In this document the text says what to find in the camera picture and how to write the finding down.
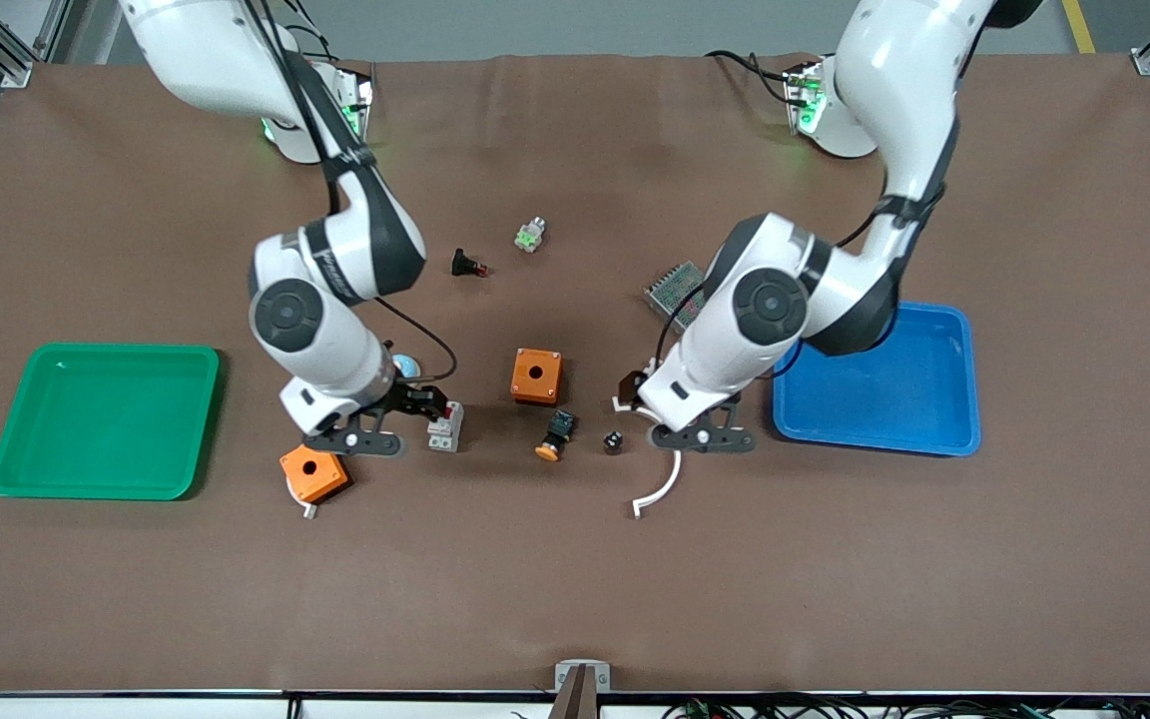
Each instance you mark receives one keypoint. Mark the brown table mat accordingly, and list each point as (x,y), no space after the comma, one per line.
(835,599)

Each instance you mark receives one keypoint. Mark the grey metal bracket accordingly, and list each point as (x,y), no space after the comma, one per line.
(565,671)

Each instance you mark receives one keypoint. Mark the dark camera post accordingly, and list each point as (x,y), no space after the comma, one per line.
(575,699)

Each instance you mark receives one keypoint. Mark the green plastic tray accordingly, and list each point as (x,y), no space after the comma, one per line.
(101,419)

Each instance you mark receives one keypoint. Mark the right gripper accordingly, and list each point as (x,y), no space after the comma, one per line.
(413,397)

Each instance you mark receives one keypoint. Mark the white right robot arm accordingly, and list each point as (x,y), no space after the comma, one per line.
(325,330)

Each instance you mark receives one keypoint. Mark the orange button box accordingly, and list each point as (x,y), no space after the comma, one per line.
(313,474)
(536,376)

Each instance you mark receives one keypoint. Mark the small black capacitor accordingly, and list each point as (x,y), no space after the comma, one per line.
(613,441)

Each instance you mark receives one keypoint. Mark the black pushbutton orange cap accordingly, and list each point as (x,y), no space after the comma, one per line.
(555,435)

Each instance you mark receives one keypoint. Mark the metal mesh power supply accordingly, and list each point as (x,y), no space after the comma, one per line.
(673,288)

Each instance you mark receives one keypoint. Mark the green white switch module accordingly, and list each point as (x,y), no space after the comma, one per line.
(531,235)

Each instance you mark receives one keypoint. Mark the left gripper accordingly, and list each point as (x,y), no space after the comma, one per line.
(627,385)

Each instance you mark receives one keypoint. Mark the black switch red tip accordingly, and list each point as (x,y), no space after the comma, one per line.
(465,265)

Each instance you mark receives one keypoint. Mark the blue plastic tray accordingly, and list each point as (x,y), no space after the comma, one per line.
(884,389)

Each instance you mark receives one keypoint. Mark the blue dome push button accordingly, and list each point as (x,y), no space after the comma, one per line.
(408,367)

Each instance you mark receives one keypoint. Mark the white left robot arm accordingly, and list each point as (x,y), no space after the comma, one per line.
(894,90)

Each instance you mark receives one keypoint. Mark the white circuit breaker red lever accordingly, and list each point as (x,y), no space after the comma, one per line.
(445,434)

